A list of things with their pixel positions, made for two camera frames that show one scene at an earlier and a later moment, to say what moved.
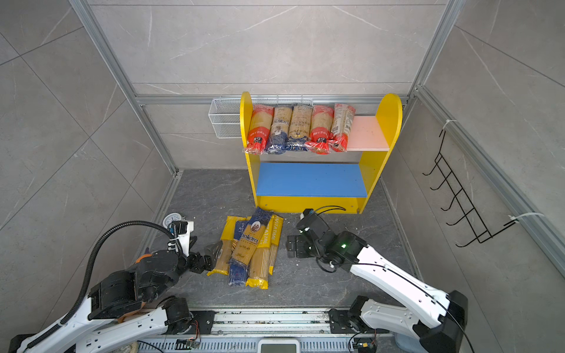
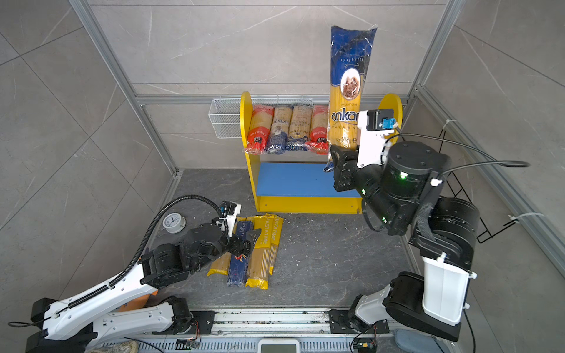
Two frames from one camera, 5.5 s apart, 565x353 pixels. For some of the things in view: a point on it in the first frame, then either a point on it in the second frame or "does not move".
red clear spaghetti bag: x=261 y=126 does not move
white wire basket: x=224 y=114 does not move
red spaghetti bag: x=322 y=118 does not move
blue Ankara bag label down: x=278 y=139 does not move
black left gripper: x=200 y=266 to x=249 y=243
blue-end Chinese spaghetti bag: x=299 y=127 does not move
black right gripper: x=301 y=251 to x=346 y=170
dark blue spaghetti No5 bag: x=238 y=273 does not move
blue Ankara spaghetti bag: x=249 y=241 to x=349 y=51
